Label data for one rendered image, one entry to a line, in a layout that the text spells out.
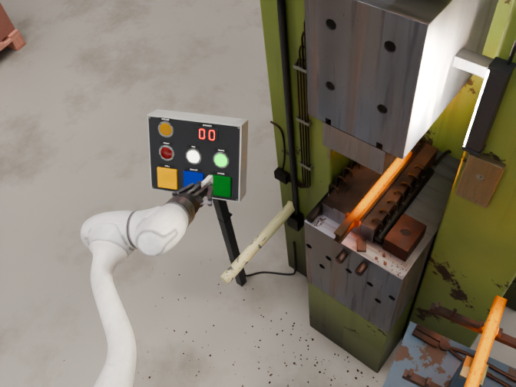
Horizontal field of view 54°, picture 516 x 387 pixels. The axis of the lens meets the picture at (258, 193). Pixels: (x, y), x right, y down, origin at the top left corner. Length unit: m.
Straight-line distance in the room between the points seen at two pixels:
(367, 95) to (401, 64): 0.15
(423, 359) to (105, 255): 1.01
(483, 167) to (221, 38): 3.01
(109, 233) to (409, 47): 0.85
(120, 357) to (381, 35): 0.88
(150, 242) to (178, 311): 1.43
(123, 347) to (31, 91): 3.20
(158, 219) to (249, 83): 2.47
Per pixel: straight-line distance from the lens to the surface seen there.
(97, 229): 1.40
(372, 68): 1.22
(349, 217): 1.65
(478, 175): 1.46
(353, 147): 1.42
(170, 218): 1.32
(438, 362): 1.75
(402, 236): 1.68
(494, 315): 1.54
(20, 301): 3.06
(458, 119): 1.87
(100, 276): 1.34
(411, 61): 1.15
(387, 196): 1.74
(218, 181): 1.76
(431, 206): 1.84
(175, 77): 3.86
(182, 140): 1.77
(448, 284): 1.96
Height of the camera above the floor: 2.38
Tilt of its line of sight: 53 degrees down
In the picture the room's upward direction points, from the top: 10 degrees counter-clockwise
